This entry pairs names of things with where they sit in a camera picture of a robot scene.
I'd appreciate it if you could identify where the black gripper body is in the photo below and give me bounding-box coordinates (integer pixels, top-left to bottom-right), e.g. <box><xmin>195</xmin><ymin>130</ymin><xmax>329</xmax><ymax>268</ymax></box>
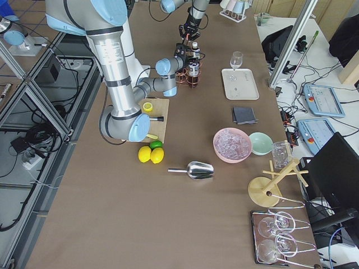
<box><xmin>174</xmin><ymin>43</ymin><xmax>196</xmax><ymax>67</ymax></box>
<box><xmin>178</xmin><ymin>14</ymin><xmax>201</xmax><ymax>41</ymax></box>

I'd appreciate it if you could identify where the tea bottle front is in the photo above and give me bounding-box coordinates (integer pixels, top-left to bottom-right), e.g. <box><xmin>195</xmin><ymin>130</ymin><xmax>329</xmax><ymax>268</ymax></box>
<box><xmin>187</xmin><ymin>62</ymin><xmax>199</xmax><ymax>87</ymax></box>

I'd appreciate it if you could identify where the tea bottle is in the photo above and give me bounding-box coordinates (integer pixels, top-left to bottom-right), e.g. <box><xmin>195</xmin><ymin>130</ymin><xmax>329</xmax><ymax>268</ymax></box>
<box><xmin>187</xmin><ymin>62</ymin><xmax>199</xmax><ymax>87</ymax></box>
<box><xmin>191</xmin><ymin>41</ymin><xmax>200</xmax><ymax>59</ymax></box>

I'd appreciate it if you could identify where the copper wire bottle basket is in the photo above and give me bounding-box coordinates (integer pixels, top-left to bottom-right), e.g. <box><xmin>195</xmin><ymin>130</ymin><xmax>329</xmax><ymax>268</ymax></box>
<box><xmin>176</xmin><ymin>39</ymin><xmax>202</xmax><ymax>89</ymax></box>

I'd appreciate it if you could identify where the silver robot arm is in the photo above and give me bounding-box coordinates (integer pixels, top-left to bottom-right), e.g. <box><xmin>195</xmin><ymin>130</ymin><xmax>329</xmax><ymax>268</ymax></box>
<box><xmin>45</xmin><ymin>1</ymin><xmax>189</xmax><ymax>142</ymax></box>
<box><xmin>160</xmin><ymin>0</ymin><xmax>210</xmax><ymax>41</ymax></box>

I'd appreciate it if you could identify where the tea bottle rear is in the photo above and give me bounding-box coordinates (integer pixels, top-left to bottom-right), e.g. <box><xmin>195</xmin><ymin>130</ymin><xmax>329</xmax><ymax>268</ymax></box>
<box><xmin>191</xmin><ymin>41</ymin><xmax>200</xmax><ymax>59</ymax></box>

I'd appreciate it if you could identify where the white cup rack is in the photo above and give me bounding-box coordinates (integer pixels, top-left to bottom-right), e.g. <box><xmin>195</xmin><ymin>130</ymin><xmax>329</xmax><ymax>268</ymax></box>
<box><xmin>219</xmin><ymin>0</ymin><xmax>251</xmax><ymax>22</ymax></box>

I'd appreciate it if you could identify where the upright wine glass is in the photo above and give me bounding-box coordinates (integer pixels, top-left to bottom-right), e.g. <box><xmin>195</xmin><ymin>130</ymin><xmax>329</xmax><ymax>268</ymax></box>
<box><xmin>228</xmin><ymin>52</ymin><xmax>243</xmax><ymax>81</ymax></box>

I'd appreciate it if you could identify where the wooden cutting board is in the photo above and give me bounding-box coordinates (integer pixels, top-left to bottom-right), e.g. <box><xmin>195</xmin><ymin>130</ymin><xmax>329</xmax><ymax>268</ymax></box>
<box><xmin>139</xmin><ymin>98</ymin><xmax>169</xmax><ymax>143</ymax></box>

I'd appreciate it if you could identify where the half lemon slice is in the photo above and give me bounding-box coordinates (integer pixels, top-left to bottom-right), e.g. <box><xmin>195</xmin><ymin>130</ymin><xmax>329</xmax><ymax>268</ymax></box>
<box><xmin>142</xmin><ymin>102</ymin><xmax>153</xmax><ymax>112</ymax></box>

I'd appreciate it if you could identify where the white plastic tray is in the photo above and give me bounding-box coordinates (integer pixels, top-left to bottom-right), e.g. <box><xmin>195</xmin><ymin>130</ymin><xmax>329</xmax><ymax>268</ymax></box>
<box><xmin>222</xmin><ymin>68</ymin><xmax>259</xmax><ymax>100</ymax></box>

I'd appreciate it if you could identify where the black backpack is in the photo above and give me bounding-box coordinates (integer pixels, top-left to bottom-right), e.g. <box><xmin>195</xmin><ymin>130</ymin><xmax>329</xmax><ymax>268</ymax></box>
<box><xmin>261</xmin><ymin>25</ymin><xmax>293</xmax><ymax>63</ymax></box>

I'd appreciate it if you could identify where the dark grey folded cloth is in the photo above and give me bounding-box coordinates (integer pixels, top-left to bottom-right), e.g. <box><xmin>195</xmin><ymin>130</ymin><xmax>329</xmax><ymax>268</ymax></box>
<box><xmin>232</xmin><ymin>106</ymin><xmax>257</xmax><ymax>124</ymax></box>

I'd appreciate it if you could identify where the yellow plastic knife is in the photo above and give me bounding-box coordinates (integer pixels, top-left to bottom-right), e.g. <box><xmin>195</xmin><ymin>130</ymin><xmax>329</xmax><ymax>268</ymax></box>
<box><xmin>146</xmin><ymin>134</ymin><xmax>158</xmax><ymax>140</ymax></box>

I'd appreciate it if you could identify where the green lime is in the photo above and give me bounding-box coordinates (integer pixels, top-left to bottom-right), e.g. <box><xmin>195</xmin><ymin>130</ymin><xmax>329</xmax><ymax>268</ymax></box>
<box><xmin>149</xmin><ymin>140</ymin><xmax>163</xmax><ymax>150</ymax></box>

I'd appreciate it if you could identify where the yellow lemon right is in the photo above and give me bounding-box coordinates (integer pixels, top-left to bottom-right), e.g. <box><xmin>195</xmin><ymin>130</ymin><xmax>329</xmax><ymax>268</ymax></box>
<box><xmin>150</xmin><ymin>147</ymin><xmax>164</xmax><ymax>164</ymax></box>

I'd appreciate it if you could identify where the yellow lemon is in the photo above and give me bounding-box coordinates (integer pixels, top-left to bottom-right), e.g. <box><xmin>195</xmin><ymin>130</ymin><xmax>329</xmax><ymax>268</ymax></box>
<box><xmin>150</xmin><ymin>147</ymin><xmax>164</xmax><ymax>164</ymax></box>
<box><xmin>137</xmin><ymin>146</ymin><xmax>152</xmax><ymax>163</ymax></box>

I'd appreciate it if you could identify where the pink bowl with ice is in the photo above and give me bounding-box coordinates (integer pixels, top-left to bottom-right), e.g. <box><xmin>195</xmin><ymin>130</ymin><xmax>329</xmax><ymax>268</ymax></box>
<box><xmin>213</xmin><ymin>128</ymin><xmax>252</xmax><ymax>164</ymax></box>

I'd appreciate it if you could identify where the yellow lemon left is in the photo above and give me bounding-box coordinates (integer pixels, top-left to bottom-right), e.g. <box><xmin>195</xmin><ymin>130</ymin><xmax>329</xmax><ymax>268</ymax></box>
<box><xmin>137</xmin><ymin>146</ymin><xmax>152</xmax><ymax>163</ymax></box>

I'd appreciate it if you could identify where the steel ice scoop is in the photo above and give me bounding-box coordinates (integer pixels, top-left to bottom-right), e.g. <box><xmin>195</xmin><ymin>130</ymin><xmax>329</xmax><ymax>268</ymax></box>
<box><xmin>168</xmin><ymin>161</ymin><xmax>214</xmax><ymax>180</ymax></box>

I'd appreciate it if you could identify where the green ceramic bowl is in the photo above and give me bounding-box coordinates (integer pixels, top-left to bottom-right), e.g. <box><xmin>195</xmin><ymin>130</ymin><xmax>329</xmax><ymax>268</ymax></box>
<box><xmin>249</xmin><ymin>132</ymin><xmax>273</xmax><ymax>156</ymax></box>

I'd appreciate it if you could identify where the clear glass tumbler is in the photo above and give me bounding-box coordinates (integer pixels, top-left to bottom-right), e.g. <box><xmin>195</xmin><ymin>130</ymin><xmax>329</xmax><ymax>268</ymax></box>
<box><xmin>271</xmin><ymin>141</ymin><xmax>292</xmax><ymax>169</ymax></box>

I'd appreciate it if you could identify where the far teach pendant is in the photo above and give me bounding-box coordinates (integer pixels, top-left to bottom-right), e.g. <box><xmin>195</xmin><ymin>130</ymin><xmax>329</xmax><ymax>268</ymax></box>
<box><xmin>303</xmin><ymin>84</ymin><xmax>346</xmax><ymax>118</ymax></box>

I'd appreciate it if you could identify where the teach pendant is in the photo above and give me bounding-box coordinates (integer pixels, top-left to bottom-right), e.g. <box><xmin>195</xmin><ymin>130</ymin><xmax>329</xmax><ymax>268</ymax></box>
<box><xmin>303</xmin><ymin>84</ymin><xmax>346</xmax><ymax>118</ymax></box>
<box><xmin>297</xmin><ymin>118</ymin><xmax>335</xmax><ymax>155</ymax></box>

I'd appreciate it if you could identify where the near teach pendant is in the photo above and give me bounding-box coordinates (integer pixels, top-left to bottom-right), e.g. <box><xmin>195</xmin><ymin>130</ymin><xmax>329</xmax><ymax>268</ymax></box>
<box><xmin>297</xmin><ymin>118</ymin><xmax>335</xmax><ymax>155</ymax></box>

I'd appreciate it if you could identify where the wooden glass stand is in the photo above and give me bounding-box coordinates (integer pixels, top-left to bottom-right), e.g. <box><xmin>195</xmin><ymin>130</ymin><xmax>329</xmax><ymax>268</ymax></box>
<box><xmin>248</xmin><ymin>156</ymin><xmax>309</xmax><ymax>208</ymax></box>

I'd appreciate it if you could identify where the black monitor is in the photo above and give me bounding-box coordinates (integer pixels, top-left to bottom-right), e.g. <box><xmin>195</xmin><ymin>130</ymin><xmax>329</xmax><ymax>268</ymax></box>
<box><xmin>307</xmin><ymin>132</ymin><xmax>358</xmax><ymax>211</ymax></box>

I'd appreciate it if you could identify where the black glass rack tray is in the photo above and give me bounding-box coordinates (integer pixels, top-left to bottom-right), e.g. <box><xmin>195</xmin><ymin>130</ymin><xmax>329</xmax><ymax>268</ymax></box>
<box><xmin>250</xmin><ymin>210</ymin><xmax>317</xmax><ymax>266</ymax></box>

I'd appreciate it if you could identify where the upper lying wine glass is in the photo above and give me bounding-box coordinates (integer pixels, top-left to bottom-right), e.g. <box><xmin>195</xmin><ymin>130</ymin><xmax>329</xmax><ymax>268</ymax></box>
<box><xmin>257</xmin><ymin>211</ymin><xmax>296</xmax><ymax>238</ymax></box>

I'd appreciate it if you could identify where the lying wine glass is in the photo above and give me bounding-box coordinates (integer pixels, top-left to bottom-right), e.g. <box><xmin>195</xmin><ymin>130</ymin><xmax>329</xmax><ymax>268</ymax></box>
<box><xmin>257</xmin><ymin>211</ymin><xmax>296</xmax><ymax>238</ymax></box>
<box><xmin>256</xmin><ymin>233</ymin><xmax>298</xmax><ymax>265</ymax></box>

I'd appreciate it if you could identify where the lower lying wine glass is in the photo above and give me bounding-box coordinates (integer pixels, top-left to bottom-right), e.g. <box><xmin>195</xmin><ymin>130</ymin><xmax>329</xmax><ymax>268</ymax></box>
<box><xmin>256</xmin><ymin>233</ymin><xmax>298</xmax><ymax>265</ymax></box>

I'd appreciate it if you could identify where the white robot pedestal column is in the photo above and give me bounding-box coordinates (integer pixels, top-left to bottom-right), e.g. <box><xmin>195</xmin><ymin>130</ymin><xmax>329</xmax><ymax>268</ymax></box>
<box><xmin>121</xmin><ymin>20</ymin><xmax>150</xmax><ymax>86</ymax></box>

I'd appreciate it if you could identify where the aluminium frame post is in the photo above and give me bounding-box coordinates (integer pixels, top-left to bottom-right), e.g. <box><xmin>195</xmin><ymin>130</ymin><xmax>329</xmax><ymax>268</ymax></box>
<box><xmin>268</xmin><ymin>0</ymin><xmax>317</xmax><ymax>90</ymax></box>

